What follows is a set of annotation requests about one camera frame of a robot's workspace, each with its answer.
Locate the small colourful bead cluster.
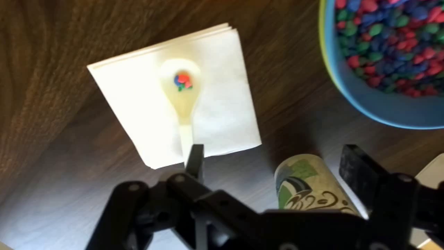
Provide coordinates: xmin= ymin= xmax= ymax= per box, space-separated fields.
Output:
xmin=172 ymin=70 xmax=194 ymax=92

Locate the colourful beads pile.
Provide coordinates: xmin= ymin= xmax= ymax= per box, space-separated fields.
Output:
xmin=333 ymin=0 xmax=444 ymax=99

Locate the pale wooden open box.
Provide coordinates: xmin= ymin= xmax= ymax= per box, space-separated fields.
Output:
xmin=415 ymin=153 xmax=444 ymax=190

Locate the white paper napkin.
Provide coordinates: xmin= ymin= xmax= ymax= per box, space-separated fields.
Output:
xmin=86 ymin=22 xmax=264 ymax=171

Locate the patterned paper cup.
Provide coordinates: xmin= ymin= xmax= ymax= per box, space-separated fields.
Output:
xmin=273 ymin=153 xmax=366 ymax=220

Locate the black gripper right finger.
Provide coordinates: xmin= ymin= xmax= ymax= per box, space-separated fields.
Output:
xmin=338 ymin=143 xmax=420 ymax=225

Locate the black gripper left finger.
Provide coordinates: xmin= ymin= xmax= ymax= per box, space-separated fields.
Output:
xmin=165 ymin=143 xmax=219 ymax=206

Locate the blue bowl yellow outside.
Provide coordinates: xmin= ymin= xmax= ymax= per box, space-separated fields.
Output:
xmin=318 ymin=0 xmax=444 ymax=131

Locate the white plastic spoon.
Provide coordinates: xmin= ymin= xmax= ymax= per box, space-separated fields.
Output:
xmin=158 ymin=58 xmax=204 ymax=161

